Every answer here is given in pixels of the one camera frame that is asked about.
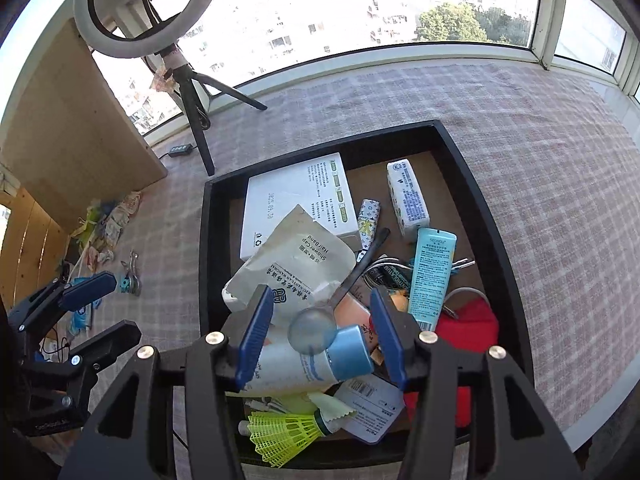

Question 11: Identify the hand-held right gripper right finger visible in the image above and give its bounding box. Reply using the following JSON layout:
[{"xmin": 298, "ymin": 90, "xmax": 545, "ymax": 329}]
[{"xmin": 369, "ymin": 287, "xmax": 583, "ymax": 480}]

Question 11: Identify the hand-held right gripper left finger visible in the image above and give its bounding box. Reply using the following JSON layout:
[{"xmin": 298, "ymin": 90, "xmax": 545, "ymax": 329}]
[{"xmin": 59, "ymin": 285, "xmax": 276, "ymax": 480}]

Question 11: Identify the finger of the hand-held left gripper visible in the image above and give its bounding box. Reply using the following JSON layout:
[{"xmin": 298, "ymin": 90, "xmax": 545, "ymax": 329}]
[
  {"xmin": 6, "ymin": 271, "xmax": 118, "ymax": 333},
  {"xmin": 17, "ymin": 320, "xmax": 143, "ymax": 372}
]

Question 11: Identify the white bottle with blue cap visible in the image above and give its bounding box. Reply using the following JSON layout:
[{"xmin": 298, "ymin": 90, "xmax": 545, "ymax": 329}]
[{"xmin": 245, "ymin": 324, "xmax": 376, "ymax": 397}]

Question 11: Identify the white labelled packet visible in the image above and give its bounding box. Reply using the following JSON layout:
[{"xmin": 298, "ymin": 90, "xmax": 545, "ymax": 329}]
[{"xmin": 332, "ymin": 375, "xmax": 406, "ymax": 445}]

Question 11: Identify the teal cream tube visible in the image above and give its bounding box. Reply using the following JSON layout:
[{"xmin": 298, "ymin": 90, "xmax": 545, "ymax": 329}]
[{"xmin": 407, "ymin": 227, "xmax": 458, "ymax": 332}]

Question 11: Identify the white paper pouch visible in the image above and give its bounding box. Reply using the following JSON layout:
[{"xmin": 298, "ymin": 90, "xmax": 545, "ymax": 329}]
[{"xmin": 221, "ymin": 204, "xmax": 357, "ymax": 321}]

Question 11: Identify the red pouch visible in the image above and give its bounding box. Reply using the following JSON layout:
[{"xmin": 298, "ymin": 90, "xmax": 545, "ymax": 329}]
[{"xmin": 402, "ymin": 297, "xmax": 500, "ymax": 428}]

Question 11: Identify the yellow shuttlecock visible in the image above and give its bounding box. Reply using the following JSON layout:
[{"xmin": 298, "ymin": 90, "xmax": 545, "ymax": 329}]
[{"xmin": 247, "ymin": 407, "xmax": 333, "ymax": 467}]

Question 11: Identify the white monogram print tube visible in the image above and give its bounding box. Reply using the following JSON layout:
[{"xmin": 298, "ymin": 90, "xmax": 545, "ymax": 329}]
[{"xmin": 356, "ymin": 199, "xmax": 382, "ymax": 252}]

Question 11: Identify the white cardboard box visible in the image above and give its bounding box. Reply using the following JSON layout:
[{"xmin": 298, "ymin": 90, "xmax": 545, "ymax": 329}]
[{"xmin": 240, "ymin": 152, "xmax": 360, "ymax": 262}]

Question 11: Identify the black tray container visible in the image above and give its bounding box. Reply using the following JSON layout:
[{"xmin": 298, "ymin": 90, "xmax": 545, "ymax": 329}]
[{"xmin": 199, "ymin": 120, "xmax": 535, "ymax": 468}]

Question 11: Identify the blue plastic packet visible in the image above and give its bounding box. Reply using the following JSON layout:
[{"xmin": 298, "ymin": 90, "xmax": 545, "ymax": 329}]
[{"xmin": 67, "ymin": 307, "xmax": 96, "ymax": 336}]

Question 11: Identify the white sachet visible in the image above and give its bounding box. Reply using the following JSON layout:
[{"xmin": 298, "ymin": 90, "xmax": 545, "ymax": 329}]
[{"xmin": 102, "ymin": 220, "xmax": 126, "ymax": 248}]

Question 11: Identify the green snack packet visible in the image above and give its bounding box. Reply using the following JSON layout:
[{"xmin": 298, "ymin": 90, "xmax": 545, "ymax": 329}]
[{"xmin": 82, "ymin": 205, "xmax": 103, "ymax": 236}]

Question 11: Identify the star print tissue pack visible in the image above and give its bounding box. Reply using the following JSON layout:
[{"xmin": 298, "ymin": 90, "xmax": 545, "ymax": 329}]
[{"xmin": 386, "ymin": 158, "xmax": 431, "ymax": 243}]

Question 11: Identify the black tripod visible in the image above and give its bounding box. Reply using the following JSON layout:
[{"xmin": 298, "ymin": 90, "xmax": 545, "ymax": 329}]
[{"xmin": 112, "ymin": 0, "xmax": 268, "ymax": 177}]

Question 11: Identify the pink plaid blanket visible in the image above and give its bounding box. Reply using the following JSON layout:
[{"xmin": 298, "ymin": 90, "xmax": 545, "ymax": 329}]
[{"xmin": 30, "ymin": 57, "xmax": 640, "ymax": 480}]

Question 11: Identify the white ring light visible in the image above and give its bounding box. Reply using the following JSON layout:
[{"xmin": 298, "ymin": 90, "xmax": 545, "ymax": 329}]
[{"xmin": 72, "ymin": 0, "xmax": 228, "ymax": 60}]

